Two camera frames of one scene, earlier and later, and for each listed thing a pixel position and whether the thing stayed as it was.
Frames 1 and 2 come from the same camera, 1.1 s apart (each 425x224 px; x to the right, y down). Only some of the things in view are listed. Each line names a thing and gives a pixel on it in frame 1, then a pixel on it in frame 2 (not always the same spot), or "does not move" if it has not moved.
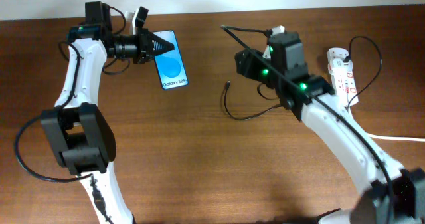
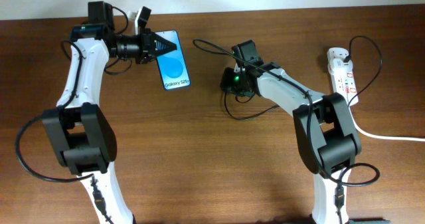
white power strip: x=343 y=82 does not move
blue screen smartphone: x=170 y=64 does not move
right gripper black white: x=246 y=63 → x=227 y=81
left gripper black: x=145 y=40 does not move
